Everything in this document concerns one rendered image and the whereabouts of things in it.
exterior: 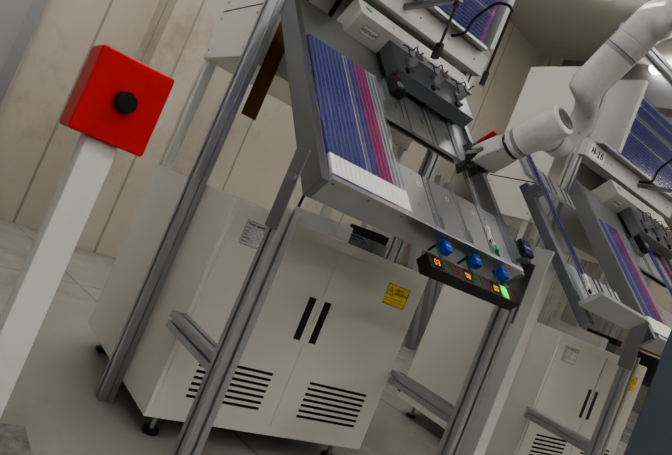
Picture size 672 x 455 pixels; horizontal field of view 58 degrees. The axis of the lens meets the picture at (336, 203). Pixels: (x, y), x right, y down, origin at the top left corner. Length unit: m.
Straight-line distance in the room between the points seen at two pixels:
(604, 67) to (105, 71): 1.13
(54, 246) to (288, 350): 0.72
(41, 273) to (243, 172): 3.32
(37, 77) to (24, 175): 0.55
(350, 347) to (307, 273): 0.28
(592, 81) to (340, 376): 1.03
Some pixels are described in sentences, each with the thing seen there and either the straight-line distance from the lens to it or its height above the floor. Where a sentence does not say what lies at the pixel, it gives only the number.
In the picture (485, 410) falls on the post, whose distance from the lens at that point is 1.90.
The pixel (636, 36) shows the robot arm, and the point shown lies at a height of 1.33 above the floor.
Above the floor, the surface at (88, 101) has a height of 0.68.
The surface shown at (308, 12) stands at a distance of 1.73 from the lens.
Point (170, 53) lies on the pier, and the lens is 3.81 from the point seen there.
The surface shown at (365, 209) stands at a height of 0.70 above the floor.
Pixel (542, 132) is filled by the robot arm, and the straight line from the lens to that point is 1.65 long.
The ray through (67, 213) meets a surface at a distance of 1.20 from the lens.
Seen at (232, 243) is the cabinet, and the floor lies 0.51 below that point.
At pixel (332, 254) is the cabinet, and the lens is 1.64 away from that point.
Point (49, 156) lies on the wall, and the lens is 3.87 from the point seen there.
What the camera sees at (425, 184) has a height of 0.83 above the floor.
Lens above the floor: 0.62
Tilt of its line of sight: 3 degrees up
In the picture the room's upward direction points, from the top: 23 degrees clockwise
